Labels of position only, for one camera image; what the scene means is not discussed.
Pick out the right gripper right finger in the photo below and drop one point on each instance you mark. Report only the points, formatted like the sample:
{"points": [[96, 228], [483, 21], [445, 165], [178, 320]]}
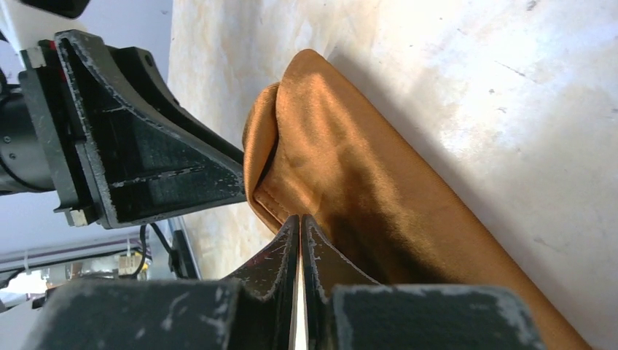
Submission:
{"points": [[347, 309]]}

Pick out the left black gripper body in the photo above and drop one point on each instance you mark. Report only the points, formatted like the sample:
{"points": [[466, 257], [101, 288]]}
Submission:
{"points": [[38, 137]]}

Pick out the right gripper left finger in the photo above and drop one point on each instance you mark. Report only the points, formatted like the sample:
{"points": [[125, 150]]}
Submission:
{"points": [[252, 308]]}

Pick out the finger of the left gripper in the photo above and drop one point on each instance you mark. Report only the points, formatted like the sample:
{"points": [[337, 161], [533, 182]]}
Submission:
{"points": [[139, 166], [140, 69]]}

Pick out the brown cloth napkin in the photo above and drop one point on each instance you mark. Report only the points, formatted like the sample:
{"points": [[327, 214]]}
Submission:
{"points": [[314, 144]]}

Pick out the aluminium frame rail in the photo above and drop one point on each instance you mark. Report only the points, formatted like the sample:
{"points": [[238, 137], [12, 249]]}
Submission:
{"points": [[183, 264]]}

